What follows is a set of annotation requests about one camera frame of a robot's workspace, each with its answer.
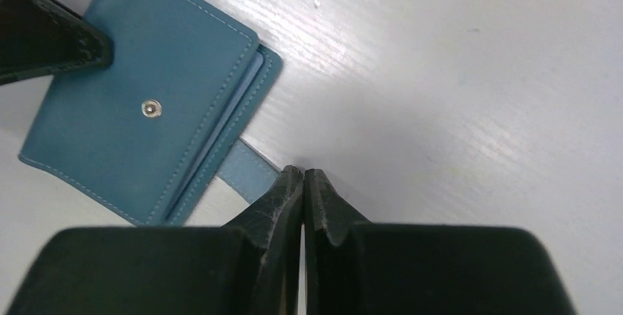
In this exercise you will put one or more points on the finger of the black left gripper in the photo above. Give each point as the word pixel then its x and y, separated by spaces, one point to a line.
pixel 44 37

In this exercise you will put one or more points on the teal leather card holder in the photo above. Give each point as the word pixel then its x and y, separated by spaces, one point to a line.
pixel 145 136

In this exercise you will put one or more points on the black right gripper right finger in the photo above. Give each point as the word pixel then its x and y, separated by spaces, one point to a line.
pixel 332 283

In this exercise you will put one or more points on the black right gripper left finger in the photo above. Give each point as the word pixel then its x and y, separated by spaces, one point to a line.
pixel 267 275

